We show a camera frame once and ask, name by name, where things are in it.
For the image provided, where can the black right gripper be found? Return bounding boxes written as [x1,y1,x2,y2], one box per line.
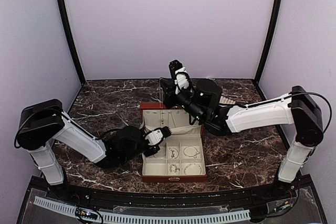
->
[159,78,206,123]

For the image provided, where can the red jewelry display tray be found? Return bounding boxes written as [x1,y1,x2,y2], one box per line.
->
[219,96,237,105]

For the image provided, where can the gold crystal pendant earring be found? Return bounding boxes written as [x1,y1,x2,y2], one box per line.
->
[169,164,180,173]

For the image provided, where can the red jewelry box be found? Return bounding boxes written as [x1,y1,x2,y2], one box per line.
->
[140,102,207,183]

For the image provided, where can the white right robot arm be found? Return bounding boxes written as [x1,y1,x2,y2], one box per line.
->
[160,60,324,200]

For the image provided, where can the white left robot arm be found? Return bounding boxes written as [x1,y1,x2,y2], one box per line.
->
[14,99,172,201]

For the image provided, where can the silver bangle back right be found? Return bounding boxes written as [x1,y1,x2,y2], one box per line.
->
[183,146,200,158]

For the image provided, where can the silver bangle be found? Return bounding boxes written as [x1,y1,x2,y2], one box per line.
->
[183,146,200,158]
[183,163,202,176]

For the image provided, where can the silver bangle front right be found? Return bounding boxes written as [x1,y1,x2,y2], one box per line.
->
[183,163,202,176]

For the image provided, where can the white perforated cable rail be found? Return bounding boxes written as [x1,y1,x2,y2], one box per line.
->
[33,196,250,223]

